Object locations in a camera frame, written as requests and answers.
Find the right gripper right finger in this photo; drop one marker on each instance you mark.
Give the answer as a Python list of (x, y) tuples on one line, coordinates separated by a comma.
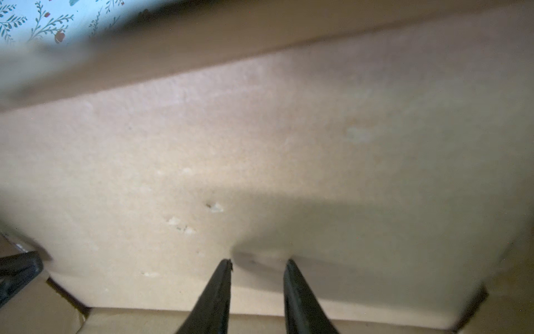
[(303, 313)]

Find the brown cardboard box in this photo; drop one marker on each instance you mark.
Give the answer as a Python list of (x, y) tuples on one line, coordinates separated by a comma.
[(385, 146)]

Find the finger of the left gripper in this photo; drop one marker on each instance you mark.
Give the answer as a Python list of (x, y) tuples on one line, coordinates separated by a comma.
[(17, 272)]

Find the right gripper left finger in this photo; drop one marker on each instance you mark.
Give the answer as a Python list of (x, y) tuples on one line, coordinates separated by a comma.
[(211, 312)]

